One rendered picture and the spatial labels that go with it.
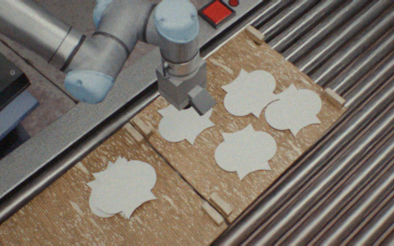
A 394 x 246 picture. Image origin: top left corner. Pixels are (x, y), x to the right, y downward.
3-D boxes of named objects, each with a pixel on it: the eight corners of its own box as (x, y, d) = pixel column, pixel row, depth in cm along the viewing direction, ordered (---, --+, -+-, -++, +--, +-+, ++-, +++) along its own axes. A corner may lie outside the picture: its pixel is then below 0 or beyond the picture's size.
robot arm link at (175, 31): (160, -13, 89) (205, 0, 87) (165, 26, 98) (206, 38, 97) (142, 20, 85) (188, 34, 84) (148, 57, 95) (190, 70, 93)
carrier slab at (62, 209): (-13, 238, 111) (-15, 237, 110) (128, 125, 124) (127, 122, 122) (81, 365, 99) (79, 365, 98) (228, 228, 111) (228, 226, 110)
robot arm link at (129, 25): (78, 23, 87) (135, 41, 85) (107, -22, 92) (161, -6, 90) (87, 50, 94) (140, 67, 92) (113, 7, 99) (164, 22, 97)
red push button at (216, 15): (201, 14, 140) (201, 11, 138) (217, 2, 141) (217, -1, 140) (216, 27, 137) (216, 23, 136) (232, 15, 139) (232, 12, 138)
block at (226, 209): (208, 200, 113) (208, 196, 110) (214, 194, 113) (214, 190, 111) (227, 218, 111) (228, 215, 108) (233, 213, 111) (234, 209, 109)
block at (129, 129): (124, 131, 121) (122, 125, 119) (129, 125, 122) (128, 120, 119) (140, 147, 119) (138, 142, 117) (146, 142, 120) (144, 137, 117)
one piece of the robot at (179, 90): (192, 95, 93) (195, 133, 108) (225, 66, 96) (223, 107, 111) (148, 58, 97) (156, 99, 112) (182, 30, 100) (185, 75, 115)
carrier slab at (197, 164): (129, 123, 124) (128, 121, 122) (245, 30, 136) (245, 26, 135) (230, 224, 112) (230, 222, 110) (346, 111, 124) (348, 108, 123)
